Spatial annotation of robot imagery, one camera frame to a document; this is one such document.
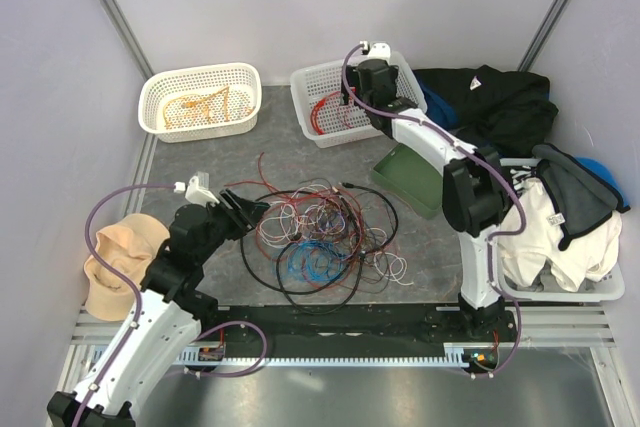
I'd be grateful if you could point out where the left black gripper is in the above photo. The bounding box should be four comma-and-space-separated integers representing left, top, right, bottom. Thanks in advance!
196, 187, 270, 263

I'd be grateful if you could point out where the white perforated basket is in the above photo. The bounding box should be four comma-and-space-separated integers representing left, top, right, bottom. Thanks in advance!
137, 62, 262, 143
290, 50, 427, 148

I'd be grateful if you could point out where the dark red thin wire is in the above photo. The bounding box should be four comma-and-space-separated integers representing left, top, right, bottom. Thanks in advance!
223, 151, 281, 193

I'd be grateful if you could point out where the red ethernet cable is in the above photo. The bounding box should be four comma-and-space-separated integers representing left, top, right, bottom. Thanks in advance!
310, 90, 351, 138

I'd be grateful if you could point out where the yellow ethernet cable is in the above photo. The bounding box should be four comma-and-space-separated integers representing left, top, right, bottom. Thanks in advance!
182, 85, 257, 123

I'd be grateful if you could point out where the yellow thin wire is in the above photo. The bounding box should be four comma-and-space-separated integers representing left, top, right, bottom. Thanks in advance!
160, 91, 251, 130
164, 91, 251, 130

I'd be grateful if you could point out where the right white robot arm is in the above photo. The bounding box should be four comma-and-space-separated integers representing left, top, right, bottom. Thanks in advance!
341, 57, 512, 341

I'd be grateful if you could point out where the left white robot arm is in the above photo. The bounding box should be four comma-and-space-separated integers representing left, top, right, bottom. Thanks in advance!
47, 182, 269, 426

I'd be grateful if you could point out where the green plastic tray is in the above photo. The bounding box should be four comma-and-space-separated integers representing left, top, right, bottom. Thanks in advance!
371, 144, 442, 219

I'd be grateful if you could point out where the beige bucket hat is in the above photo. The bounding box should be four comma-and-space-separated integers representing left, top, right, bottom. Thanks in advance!
84, 213, 169, 321

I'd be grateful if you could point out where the black and blue jacket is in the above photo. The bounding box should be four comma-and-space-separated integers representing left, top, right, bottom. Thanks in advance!
414, 65, 559, 157

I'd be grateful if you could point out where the white cloth garment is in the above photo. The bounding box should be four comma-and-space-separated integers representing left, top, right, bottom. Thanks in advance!
498, 178, 622, 292

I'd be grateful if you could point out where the blue cloth item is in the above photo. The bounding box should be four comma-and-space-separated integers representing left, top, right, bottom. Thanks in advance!
576, 157, 629, 209

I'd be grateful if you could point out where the grey black-trimmed garment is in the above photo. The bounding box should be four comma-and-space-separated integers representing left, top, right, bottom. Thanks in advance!
532, 143, 630, 251

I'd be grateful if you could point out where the white laundry bin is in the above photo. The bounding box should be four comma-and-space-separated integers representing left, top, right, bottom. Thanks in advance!
501, 161, 614, 295

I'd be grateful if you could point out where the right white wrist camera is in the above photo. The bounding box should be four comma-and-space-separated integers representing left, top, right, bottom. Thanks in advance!
360, 41, 392, 61

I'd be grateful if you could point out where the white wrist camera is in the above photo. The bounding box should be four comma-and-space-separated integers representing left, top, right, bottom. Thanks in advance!
360, 41, 392, 61
172, 171, 220, 207

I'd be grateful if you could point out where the white thin cable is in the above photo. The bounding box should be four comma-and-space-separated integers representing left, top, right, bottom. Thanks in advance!
249, 196, 416, 288

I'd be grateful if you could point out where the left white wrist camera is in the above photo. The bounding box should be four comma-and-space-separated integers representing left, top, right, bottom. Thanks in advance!
172, 171, 220, 207

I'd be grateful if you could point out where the blue thin cable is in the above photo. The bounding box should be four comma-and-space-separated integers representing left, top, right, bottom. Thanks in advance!
286, 241, 351, 286

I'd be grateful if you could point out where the black thick cable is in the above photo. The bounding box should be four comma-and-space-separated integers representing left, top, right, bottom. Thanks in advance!
239, 181, 401, 316

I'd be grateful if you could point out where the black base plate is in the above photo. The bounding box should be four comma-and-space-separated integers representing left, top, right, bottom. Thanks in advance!
203, 304, 516, 355

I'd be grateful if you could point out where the grey slotted cable duct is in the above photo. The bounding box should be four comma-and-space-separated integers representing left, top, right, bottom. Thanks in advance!
173, 344, 499, 370

